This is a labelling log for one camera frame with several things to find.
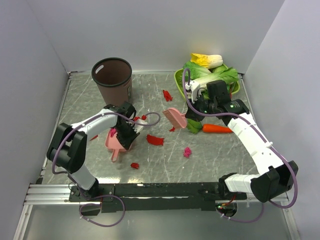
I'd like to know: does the pink plastic dustpan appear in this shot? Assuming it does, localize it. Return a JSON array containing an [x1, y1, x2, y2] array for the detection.
[[105, 132, 127, 163]]

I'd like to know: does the pink plastic brush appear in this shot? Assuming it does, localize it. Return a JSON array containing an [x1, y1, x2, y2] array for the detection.
[[162, 107, 188, 129]]

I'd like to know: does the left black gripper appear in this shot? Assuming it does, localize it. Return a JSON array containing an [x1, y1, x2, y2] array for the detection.
[[114, 122, 140, 150]]

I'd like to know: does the toy carrot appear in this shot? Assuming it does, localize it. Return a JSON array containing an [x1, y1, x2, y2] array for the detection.
[[187, 119, 233, 134]]

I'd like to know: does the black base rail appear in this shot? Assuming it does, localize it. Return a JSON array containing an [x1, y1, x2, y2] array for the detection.
[[69, 182, 247, 213]]

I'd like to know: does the brown plastic waste bin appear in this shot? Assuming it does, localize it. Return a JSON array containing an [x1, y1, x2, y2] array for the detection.
[[91, 57, 133, 106]]

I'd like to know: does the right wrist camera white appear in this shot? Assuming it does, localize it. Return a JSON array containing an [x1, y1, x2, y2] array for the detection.
[[184, 80, 206, 104]]

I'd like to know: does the small red paper scrap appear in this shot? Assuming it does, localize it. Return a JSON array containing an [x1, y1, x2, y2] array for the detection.
[[130, 162, 140, 169]]

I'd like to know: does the red chili toy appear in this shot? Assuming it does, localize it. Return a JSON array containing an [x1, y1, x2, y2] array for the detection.
[[228, 85, 233, 98]]

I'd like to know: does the large red paper scrap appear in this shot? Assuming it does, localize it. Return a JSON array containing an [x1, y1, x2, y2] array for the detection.
[[146, 134, 165, 146]]

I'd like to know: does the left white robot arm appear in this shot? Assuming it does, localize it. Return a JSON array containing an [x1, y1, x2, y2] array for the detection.
[[46, 101, 139, 201]]

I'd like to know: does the curved red paper scrap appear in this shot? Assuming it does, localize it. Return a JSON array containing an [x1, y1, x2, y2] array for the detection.
[[162, 90, 173, 102]]

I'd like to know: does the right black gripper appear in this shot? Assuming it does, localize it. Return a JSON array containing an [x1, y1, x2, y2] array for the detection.
[[185, 92, 218, 122]]

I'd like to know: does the green plastic tray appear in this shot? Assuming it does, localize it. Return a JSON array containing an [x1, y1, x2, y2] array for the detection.
[[174, 64, 241, 99]]

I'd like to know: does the yellow napa cabbage toy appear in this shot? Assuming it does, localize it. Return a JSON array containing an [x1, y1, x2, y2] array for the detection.
[[190, 53, 224, 69]]

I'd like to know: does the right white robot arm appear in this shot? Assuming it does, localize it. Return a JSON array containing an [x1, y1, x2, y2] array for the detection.
[[182, 80, 299, 207]]

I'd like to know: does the small magenta paper ball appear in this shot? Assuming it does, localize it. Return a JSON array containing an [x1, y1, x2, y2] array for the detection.
[[183, 147, 192, 158]]

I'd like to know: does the white bok choy toy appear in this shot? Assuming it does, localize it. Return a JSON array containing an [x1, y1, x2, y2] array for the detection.
[[192, 67, 239, 99]]

